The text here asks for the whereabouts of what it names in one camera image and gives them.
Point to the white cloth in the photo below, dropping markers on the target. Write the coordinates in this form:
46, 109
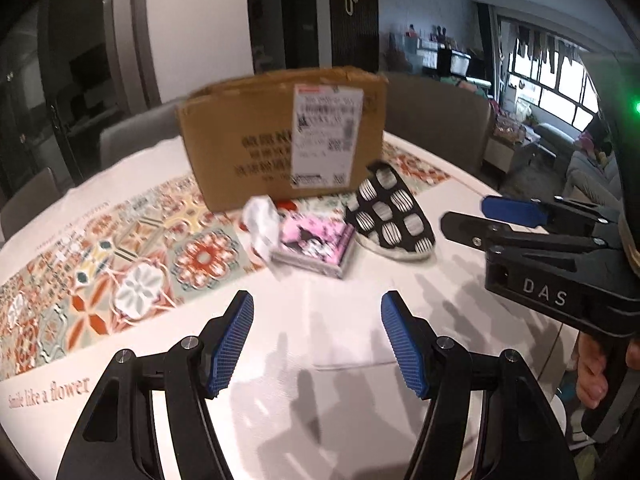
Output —
262, 222

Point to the grey ottoman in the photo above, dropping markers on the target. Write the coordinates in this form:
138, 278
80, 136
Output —
557, 137

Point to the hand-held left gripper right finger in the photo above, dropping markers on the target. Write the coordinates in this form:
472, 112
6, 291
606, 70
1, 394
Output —
405, 350

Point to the dark glass sliding door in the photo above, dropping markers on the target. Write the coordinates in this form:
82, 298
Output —
60, 85

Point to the brown cardboard box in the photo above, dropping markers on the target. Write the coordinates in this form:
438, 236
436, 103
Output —
240, 130

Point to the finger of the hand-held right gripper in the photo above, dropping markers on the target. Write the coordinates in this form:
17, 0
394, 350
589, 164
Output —
510, 210
475, 230

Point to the grey dining chair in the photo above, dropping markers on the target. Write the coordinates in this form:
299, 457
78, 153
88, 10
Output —
30, 200
135, 132
435, 120

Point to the large window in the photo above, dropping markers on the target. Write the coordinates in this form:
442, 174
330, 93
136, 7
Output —
545, 90

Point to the grey sofa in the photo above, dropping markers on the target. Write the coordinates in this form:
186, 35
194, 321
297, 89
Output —
595, 170

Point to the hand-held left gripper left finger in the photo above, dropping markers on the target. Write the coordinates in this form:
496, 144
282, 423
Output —
230, 345

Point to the person's right hand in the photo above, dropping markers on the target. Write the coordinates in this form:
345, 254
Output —
590, 375

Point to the cluttered coffee table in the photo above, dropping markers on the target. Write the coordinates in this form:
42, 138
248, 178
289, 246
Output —
510, 152

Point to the pink printed pouch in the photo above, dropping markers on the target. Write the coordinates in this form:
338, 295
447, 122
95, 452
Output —
315, 242

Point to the hanging laundry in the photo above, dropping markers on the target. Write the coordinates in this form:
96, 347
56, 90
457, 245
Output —
550, 47

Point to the black white patterned pouch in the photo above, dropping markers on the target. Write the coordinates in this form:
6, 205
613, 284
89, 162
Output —
390, 215

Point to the black piano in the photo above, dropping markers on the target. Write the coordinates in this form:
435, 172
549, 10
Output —
457, 65

